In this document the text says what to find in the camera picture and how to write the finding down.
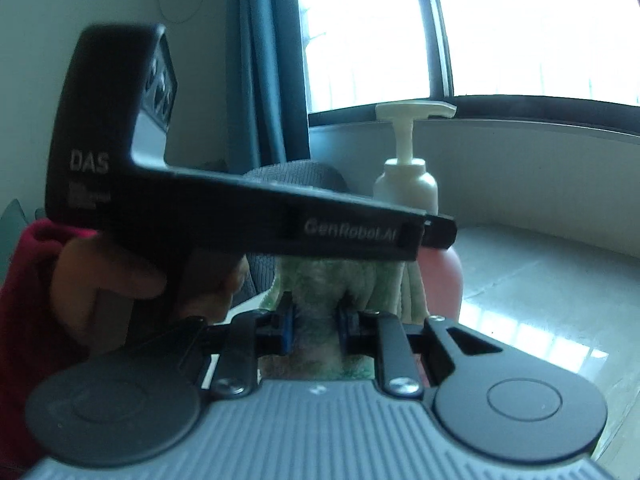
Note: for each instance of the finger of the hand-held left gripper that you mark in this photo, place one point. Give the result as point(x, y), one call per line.
point(440, 232)

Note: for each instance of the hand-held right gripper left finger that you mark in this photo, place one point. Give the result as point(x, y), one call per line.
point(286, 327)

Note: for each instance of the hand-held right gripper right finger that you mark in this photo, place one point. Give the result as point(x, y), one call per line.
point(345, 330)

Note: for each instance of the green and white cloth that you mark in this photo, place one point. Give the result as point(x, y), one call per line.
point(320, 280)

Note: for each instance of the pink pump bottle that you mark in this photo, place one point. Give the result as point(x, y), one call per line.
point(405, 180)

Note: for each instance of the person's left forearm red sleeve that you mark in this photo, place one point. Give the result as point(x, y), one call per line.
point(25, 310)

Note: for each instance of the person's left hand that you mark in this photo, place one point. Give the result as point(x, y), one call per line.
point(105, 275)

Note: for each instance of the grey fabric chair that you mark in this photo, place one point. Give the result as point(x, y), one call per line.
point(300, 175)

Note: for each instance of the blue curtain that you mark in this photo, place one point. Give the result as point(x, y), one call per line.
point(270, 60)

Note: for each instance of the dark framed window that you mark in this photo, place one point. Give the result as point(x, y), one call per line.
point(475, 35)

